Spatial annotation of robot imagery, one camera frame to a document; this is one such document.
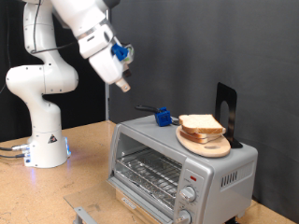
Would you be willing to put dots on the round wooden cutting board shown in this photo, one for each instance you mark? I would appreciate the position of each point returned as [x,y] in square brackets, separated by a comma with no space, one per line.
[211,150]

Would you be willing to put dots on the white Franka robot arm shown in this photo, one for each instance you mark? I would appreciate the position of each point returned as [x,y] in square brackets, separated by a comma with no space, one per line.
[40,81]

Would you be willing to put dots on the wooden crate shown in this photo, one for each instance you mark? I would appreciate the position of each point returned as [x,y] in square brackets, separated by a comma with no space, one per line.
[146,215]

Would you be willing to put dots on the silver toaster oven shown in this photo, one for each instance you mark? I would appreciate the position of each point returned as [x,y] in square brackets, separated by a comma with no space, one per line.
[218,168]

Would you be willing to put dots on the metal spatula with blue block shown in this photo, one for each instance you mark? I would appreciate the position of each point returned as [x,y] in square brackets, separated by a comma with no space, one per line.
[163,117]

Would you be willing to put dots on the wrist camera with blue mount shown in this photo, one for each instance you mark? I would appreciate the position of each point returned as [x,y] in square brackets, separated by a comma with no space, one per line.
[120,51]

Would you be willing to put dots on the black metal bookend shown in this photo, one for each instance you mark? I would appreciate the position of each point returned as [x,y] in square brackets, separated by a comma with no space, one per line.
[233,102]

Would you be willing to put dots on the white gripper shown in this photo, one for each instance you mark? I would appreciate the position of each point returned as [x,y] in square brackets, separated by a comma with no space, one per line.
[104,67]

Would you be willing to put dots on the silver oven knob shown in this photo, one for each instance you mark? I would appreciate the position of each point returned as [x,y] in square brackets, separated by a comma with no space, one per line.
[183,217]
[188,193]

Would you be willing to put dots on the vertical metal pole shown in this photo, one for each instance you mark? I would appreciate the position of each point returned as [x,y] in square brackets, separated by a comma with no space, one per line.
[106,102]

